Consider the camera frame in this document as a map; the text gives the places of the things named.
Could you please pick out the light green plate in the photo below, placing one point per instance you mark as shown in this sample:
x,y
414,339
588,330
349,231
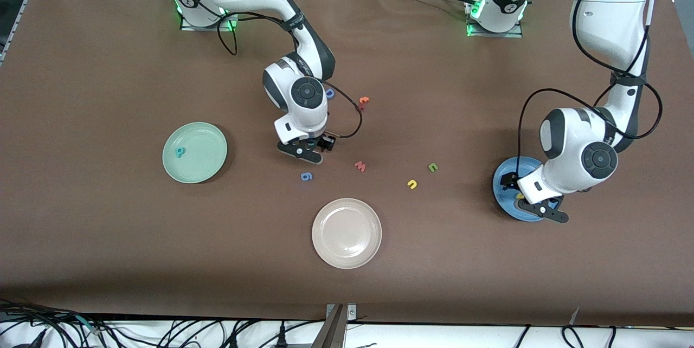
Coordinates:
x,y
200,161

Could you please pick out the blue foam digit 6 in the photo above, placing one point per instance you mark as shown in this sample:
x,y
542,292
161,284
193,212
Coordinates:
x,y
303,176

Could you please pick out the yellow foam letter u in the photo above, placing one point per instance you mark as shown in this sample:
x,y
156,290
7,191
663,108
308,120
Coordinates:
x,y
414,186

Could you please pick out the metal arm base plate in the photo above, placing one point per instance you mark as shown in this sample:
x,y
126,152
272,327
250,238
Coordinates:
x,y
230,27
515,33

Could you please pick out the small metal clamp bracket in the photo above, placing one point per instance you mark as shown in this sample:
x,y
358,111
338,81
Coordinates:
x,y
351,311

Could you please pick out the salmon foam letter w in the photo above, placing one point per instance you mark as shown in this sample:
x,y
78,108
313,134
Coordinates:
x,y
360,167

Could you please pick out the beige plate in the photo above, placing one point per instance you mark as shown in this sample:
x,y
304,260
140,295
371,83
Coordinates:
x,y
347,233

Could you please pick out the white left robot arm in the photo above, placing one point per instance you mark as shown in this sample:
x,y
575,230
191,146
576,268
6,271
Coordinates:
x,y
612,6

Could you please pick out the blue foam letter D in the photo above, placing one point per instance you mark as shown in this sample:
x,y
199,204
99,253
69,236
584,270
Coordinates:
x,y
331,93

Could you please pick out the blue plate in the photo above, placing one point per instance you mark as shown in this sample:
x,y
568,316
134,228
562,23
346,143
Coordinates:
x,y
507,204

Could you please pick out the aluminium profile bar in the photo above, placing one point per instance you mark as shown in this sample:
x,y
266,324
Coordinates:
x,y
332,333

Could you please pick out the teal foam letter d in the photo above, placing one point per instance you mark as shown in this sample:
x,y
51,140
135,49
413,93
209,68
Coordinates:
x,y
177,154

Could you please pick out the brown table cover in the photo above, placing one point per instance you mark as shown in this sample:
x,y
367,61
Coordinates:
x,y
488,283

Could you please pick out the black power plug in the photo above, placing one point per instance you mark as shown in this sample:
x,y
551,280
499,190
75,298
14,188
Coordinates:
x,y
282,337

